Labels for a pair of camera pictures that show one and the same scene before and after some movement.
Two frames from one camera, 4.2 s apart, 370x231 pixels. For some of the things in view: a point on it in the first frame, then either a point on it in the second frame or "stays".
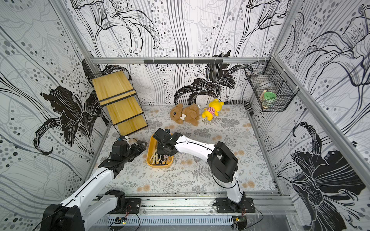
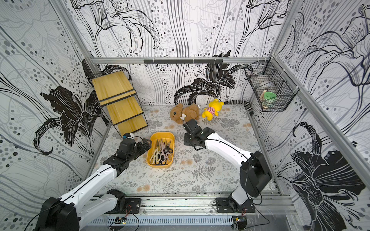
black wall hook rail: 182,61 stays
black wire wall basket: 274,90 stays
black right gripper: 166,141 -> 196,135
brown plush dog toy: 190,113 stays
